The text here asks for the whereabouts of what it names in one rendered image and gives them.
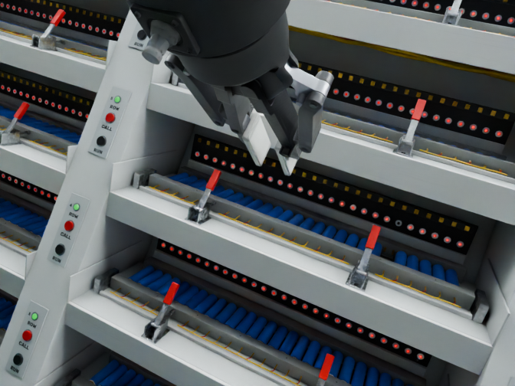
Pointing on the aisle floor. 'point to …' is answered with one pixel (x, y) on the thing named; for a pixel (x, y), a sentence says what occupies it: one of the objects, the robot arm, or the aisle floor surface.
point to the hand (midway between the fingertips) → (273, 146)
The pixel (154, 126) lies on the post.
